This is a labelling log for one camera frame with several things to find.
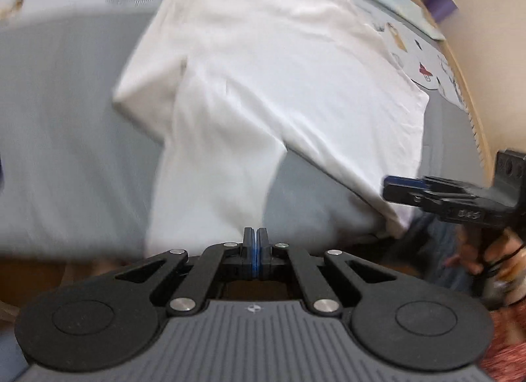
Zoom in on white t-shirt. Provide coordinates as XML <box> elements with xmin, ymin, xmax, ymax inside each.
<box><xmin>113</xmin><ymin>0</ymin><xmax>428</xmax><ymax>255</ymax></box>

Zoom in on person's right hand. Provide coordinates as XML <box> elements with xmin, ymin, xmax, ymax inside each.
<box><xmin>445</xmin><ymin>226</ymin><xmax>525</xmax><ymax>305</ymax></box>

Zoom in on purple rolled mat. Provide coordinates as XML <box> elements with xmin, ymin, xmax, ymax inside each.
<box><xmin>422</xmin><ymin>0</ymin><xmax>457</xmax><ymax>23</ymax></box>

